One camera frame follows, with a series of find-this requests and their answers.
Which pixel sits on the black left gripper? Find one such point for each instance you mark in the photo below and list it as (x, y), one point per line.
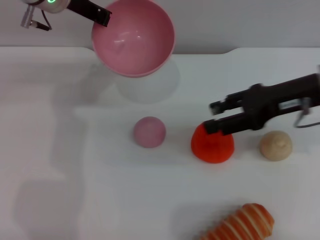
(85, 8)

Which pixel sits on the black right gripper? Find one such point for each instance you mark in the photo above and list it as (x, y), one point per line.
(270, 100)

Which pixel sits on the pink plastic bowl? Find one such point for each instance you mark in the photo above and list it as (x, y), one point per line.
(135, 45)

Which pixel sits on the pink toy peach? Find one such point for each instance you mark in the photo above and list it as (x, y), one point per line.
(150, 132)

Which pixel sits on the red orange toy fruit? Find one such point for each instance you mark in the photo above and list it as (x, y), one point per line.
(212, 150)

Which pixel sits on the beige toy bun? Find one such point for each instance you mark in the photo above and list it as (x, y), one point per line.
(275, 147)

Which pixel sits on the orange striped toy bread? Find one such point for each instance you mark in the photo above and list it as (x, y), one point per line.
(240, 222)

